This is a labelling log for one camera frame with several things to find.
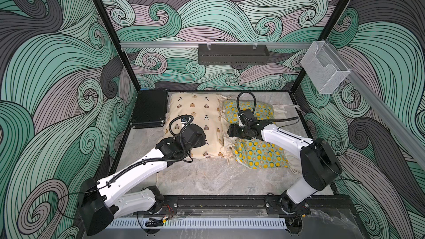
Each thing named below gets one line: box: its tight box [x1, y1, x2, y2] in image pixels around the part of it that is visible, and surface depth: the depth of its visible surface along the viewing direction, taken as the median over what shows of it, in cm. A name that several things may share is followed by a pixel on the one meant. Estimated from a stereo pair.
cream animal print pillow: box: [163, 92, 235, 159], surface depth 94 cm
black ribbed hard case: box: [130, 88, 169, 129], surface depth 107 cm
